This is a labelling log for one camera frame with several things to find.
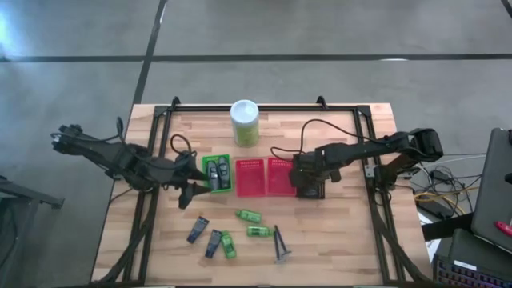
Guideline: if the grey laptop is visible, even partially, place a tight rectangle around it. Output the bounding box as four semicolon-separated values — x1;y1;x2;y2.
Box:
470;127;512;254

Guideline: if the black floor cable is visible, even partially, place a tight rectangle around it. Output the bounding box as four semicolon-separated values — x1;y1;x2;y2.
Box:
410;154;487;217

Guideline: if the white cable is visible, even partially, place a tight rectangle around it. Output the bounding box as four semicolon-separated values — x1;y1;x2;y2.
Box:
419;154;487;169

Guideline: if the green plastic basket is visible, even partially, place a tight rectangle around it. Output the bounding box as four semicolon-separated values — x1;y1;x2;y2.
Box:
201;154;234;194

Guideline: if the red handheld object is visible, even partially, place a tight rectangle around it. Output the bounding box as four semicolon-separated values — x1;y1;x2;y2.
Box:
494;220;512;237

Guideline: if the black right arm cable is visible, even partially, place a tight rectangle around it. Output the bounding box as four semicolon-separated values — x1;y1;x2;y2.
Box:
270;118;401;161

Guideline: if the dark grey case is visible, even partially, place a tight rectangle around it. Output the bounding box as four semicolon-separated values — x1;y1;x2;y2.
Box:
446;228;512;273

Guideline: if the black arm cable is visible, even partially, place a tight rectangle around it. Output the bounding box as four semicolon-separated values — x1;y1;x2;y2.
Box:
270;118;401;161
170;134;198;159

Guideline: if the black plastic basket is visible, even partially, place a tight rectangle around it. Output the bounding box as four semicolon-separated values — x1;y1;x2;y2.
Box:
295;182;326;200

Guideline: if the black power brick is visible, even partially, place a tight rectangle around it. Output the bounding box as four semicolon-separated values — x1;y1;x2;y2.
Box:
418;198;455;220

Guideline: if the black metal stand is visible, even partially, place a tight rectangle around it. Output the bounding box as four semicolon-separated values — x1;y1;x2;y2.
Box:
0;174;66;288

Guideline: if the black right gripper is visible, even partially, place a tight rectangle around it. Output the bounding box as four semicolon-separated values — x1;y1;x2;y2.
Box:
288;150;342;189

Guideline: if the black bar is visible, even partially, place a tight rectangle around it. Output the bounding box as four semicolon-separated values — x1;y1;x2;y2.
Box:
420;211;475;242

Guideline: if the black device with blue lights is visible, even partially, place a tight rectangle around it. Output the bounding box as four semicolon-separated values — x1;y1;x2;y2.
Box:
432;254;512;288

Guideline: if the red plastic basket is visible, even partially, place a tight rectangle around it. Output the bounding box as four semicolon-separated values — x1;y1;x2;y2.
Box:
234;158;266;198
266;157;298;197

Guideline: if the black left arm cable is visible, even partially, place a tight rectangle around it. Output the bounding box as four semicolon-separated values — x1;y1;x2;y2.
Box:
170;134;198;159

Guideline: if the green Pert shampoo bottle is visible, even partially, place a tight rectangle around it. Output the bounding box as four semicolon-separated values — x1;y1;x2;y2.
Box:
220;230;238;259
246;225;275;238
235;209;263;224

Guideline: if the black metal table frame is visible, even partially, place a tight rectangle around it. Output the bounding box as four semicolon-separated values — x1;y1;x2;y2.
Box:
90;95;435;287

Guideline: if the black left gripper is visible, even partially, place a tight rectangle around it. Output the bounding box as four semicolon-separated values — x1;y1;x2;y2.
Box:
162;154;212;209

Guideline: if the dark blue toiletry tube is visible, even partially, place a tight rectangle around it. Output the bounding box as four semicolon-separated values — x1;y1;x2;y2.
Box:
204;229;223;259
186;216;210;245

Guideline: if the white-lidded green wipes canister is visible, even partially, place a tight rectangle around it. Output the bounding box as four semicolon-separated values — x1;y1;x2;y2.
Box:
230;99;260;148

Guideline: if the white paper sheet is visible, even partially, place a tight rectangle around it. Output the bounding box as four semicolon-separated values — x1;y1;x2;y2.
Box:
416;210;440;262

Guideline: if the yellow cable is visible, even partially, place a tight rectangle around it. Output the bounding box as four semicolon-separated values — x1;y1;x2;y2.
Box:
414;191;467;215

